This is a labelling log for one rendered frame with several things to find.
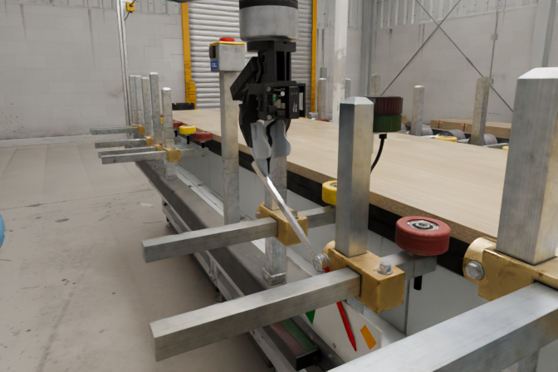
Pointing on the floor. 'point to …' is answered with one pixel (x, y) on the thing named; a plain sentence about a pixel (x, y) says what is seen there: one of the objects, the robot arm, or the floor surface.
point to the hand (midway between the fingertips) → (266, 166)
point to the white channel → (340, 32)
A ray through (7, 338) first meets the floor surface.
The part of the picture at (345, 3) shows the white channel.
